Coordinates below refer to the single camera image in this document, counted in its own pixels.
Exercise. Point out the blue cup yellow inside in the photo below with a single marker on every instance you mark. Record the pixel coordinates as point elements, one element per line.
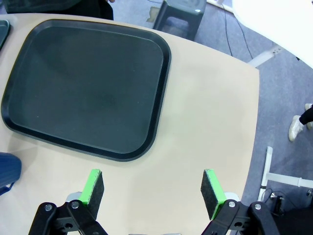
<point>8,169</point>

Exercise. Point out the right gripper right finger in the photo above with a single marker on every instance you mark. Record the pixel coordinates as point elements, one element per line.
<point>234,215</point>

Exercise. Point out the dark grey plastic stool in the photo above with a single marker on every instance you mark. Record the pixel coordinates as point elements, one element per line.
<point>181,9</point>

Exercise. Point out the black trouser leg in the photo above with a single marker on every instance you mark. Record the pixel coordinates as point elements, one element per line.
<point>306,116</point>

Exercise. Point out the white table with tumbler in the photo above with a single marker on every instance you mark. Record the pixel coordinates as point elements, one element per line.
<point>281,19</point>

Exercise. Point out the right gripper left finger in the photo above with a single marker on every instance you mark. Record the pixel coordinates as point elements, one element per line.
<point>73,215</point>

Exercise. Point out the white sneaker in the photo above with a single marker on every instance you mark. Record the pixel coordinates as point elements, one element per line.
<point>295,128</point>

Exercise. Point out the white metal table leg frame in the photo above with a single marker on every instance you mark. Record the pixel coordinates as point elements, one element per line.
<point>267,169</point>

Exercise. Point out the black plastic serving tray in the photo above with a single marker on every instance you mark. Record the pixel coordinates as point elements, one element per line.
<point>85,85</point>
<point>3,31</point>

